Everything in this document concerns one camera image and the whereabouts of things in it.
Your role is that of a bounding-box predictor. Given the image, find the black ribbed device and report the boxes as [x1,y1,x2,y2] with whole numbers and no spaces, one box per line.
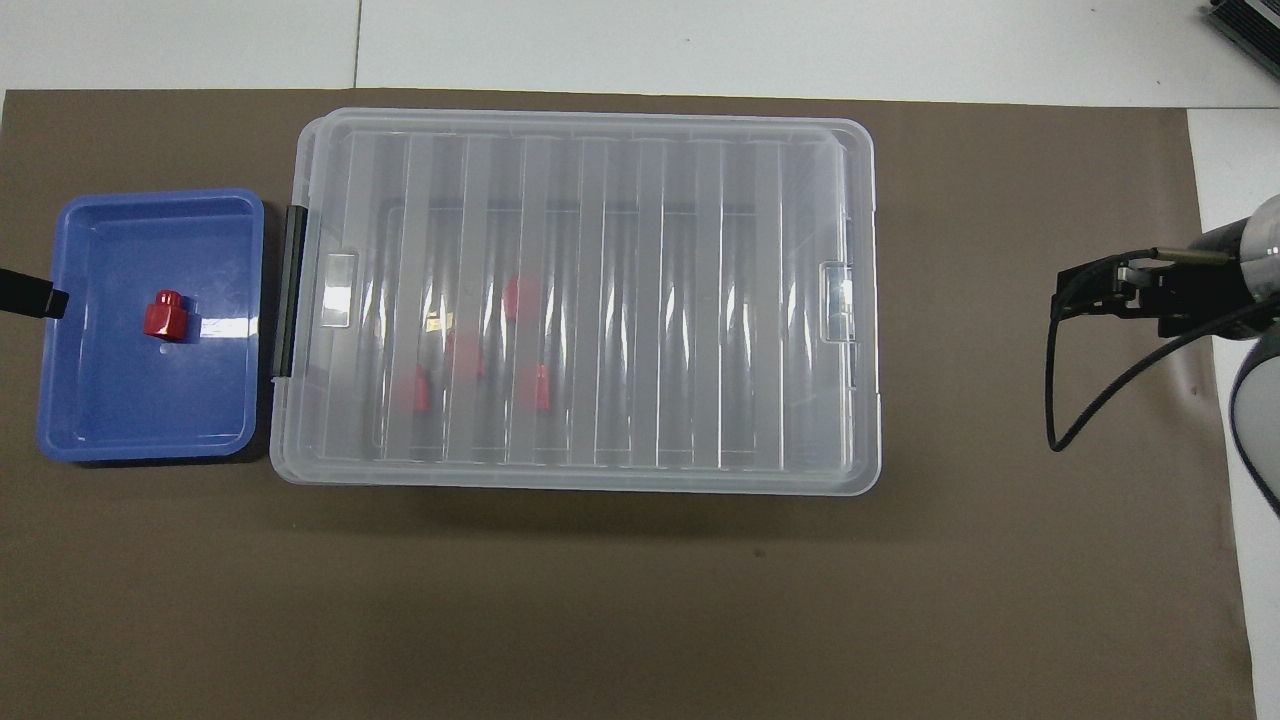
[1205,0,1280,53]

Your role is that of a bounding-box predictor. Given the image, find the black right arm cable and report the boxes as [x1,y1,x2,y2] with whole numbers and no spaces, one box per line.
[1045,290,1280,453]

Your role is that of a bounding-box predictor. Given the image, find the blue plastic tray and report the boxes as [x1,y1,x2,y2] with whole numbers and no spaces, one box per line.
[37,188,266,463]

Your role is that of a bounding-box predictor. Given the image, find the clear plastic box lid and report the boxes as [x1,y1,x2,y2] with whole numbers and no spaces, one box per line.
[270,107,883,496]

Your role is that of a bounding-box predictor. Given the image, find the clear plastic storage box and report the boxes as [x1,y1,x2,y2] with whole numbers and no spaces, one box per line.
[268,112,882,493]

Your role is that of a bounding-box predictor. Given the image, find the brown table mat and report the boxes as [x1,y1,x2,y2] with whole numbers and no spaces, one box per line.
[0,88,1256,720]

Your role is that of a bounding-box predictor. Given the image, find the black box latch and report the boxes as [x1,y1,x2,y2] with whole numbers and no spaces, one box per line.
[845,210,863,393]
[272,205,308,379]

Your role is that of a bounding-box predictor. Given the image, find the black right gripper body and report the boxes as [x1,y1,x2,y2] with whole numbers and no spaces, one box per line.
[1120,225,1263,339]

